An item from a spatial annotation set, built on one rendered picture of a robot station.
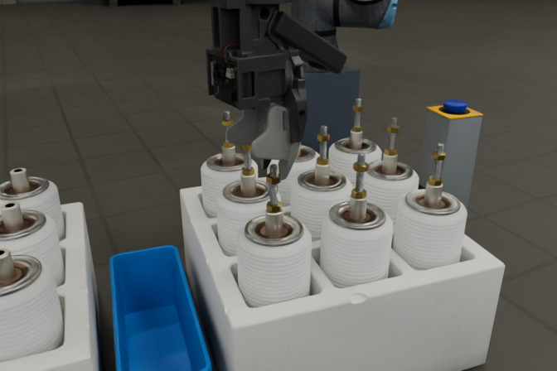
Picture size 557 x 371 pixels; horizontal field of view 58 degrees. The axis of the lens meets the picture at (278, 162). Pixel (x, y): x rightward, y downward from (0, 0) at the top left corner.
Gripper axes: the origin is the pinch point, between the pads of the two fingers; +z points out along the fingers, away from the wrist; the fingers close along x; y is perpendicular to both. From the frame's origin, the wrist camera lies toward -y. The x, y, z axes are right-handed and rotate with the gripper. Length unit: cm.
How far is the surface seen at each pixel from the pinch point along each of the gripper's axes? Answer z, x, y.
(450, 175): 14.2, -5.3, -41.2
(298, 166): 9.7, -15.9, -14.8
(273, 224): 7.8, 0.9, 1.3
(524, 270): 34, 5, -55
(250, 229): 9.1, -1.5, 3.2
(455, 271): 16.4, 12.5, -20.4
